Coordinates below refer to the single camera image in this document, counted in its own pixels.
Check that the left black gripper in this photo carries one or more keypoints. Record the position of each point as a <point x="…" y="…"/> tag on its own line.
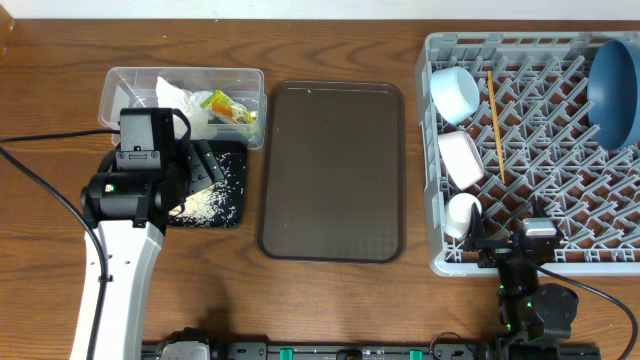
<point x="202" y="165"/>

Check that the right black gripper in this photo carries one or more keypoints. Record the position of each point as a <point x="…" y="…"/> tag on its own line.
<point x="503" y="253"/>

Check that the white paper napkin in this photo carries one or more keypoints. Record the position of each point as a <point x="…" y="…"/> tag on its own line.
<point x="190" y="104"/>

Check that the white paper cup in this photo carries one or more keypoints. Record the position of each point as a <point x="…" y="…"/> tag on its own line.
<point x="458" y="214"/>

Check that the green yellow snack wrapper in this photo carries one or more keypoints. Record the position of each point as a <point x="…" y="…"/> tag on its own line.
<point x="227" y="110"/>

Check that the white bowl with crumbs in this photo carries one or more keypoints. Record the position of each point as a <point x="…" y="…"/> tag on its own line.
<point x="461" y="158"/>

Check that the wooden chopstick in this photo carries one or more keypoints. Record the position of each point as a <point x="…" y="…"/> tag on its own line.
<point x="496" y="125"/>

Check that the light blue bowl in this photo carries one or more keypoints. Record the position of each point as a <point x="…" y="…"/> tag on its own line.
<point x="455" y="94"/>

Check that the blue round plate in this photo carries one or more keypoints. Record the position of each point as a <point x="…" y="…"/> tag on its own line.
<point x="613" y="88"/>

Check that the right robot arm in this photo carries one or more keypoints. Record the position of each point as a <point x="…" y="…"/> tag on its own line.
<point x="538" y="317"/>

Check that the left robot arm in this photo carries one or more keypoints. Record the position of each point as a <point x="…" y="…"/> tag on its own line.
<point x="126" y="207"/>

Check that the clear plastic waste bin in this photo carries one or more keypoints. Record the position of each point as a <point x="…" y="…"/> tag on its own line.
<point x="135" y="87"/>

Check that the grey plastic dishwasher rack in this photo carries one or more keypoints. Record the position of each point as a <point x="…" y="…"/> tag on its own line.
<point x="548" y="147"/>

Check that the spilled rice crumbs pile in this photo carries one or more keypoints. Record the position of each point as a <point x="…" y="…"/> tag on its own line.
<point x="220" y="205"/>

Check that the black rectangular tray bin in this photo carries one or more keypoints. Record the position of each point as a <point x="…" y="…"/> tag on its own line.
<point x="207" y="169"/>

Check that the dark brown serving tray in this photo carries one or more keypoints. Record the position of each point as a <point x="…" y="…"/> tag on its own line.
<point x="334" y="173"/>

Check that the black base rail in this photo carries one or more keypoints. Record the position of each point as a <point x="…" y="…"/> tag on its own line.
<point x="193" y="343"/>

